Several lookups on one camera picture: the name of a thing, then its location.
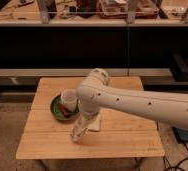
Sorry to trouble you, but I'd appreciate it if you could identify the white plastic bottle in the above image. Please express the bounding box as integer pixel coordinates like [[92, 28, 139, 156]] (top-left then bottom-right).
[[70, 123, 87, 142]]

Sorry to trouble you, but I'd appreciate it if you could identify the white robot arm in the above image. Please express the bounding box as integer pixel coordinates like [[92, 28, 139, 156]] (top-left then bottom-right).
[[76, 68, 188, 130]]

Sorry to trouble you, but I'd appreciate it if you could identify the brown sausage on plate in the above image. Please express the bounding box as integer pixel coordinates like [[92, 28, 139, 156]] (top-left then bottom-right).
[[59, 104, 70, 118]]

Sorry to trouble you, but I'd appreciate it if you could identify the white cup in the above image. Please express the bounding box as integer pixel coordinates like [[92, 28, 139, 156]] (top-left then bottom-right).
[[61, 89, 77, 112]]

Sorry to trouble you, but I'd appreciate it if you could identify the green plate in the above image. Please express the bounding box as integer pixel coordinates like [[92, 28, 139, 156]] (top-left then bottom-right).
[[50, 95, 79, 121]]

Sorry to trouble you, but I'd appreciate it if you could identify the wooden folding table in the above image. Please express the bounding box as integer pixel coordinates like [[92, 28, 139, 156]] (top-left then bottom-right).
[[16, 77, 164, 171]]

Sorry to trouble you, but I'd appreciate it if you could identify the long wooden shelf bench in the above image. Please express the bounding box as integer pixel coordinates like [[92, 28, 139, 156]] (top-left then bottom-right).
[[0, 68, 171, 86]]

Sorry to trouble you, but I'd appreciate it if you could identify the black floor cable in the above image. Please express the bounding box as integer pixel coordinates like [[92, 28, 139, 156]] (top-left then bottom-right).
[[162, 141, 188, 171]]

